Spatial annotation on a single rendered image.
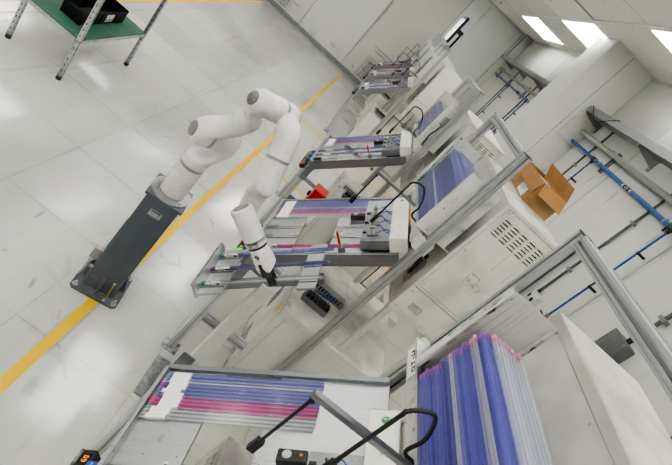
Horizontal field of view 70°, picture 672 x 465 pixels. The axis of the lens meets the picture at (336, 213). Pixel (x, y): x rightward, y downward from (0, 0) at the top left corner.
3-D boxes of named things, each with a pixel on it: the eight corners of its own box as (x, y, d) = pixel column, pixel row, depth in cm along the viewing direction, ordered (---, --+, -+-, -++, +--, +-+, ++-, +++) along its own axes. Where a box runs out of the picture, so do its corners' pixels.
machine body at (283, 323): (214, 374, 257) (283, 308, 232) (254, 301, 320) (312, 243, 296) (305, 444, 267) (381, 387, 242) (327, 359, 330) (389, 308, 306)
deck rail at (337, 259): (247, 266, 226) (244, 254, 223) (248, 264, 227) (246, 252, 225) (398, 266, 213) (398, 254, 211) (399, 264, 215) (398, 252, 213)
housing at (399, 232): (390, 266, 216) (388, 238, 211) (394, 221, 261) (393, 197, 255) (408, 266, 215) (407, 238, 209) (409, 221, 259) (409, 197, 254)
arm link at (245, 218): (241, 238, 182) (245, 246, 173) (228, 208, 177) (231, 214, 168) (262, 229, 183) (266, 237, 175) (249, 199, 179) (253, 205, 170)
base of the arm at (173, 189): (145, 190, 209) (166, 160, 202) (159, 171, 226) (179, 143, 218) (182, 214, 215) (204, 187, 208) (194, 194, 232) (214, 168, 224)
